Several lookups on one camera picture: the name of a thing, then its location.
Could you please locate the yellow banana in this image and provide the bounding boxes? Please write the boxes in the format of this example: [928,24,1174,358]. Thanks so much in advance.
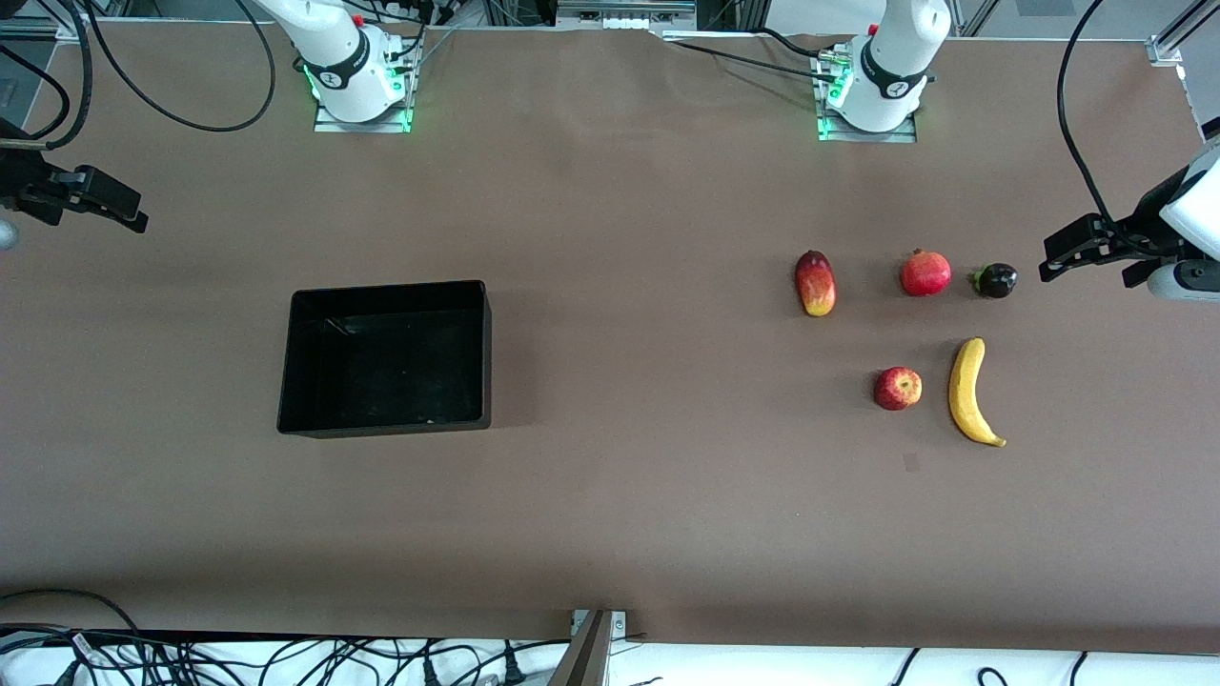
[948,337,1007,448]

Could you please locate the red yellow apple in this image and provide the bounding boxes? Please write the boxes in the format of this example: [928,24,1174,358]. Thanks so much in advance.
[874,366,924,412]

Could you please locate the black plastic box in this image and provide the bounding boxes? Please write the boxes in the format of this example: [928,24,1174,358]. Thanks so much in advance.
[276,279,493,439]

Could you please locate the dark purple eggplant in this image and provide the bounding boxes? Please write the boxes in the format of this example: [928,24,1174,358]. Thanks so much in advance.
[969,262,1019,300]

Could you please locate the red pomegranate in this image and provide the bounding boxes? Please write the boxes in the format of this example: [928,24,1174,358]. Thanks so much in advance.
[899,248,953,297]

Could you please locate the red yellow mango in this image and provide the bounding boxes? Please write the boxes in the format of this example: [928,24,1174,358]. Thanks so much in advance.
[795,250,838,317]

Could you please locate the grey metal beam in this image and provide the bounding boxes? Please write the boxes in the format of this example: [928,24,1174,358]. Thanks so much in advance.
[546,610,616,686]

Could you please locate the long looping black cable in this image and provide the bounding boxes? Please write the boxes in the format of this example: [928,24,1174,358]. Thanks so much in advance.
[81,0,277,132]

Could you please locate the aluminium profile with bracket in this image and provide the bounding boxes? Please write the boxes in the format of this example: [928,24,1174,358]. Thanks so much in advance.
[1147,0,1220,68]

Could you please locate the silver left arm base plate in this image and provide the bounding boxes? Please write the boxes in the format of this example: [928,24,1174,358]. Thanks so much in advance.
[815,48,918,144]

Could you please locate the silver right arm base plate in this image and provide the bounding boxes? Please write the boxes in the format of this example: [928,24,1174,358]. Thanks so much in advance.
[315,38,414,133]

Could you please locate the silver metal bracket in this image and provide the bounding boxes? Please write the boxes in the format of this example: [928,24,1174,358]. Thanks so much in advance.
[570,608,630,639]

